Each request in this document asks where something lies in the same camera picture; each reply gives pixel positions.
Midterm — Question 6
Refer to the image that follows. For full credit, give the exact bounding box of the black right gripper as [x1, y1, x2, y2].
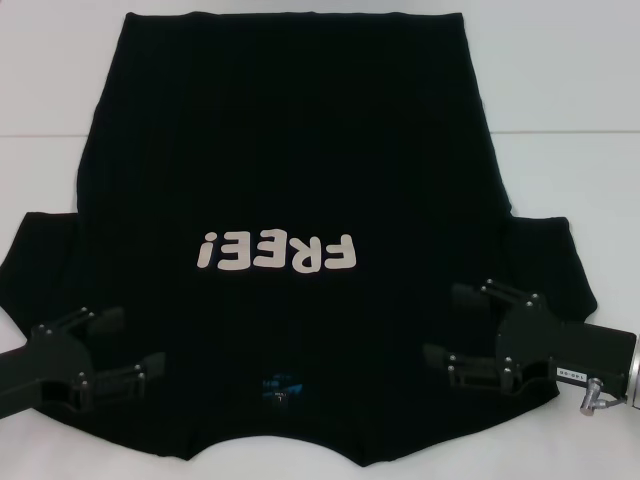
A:
[422, 278, 637, 399]

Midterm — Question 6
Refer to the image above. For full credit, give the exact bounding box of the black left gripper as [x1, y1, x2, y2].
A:
[0, 306, 167, 420]

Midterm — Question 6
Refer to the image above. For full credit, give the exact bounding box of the black shirt with FREE! print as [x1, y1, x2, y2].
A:
[0, 12, 601, 457]

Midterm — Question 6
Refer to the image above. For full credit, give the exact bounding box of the silver right wrist cable connector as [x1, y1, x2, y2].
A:
[577, 378, 607, 415]

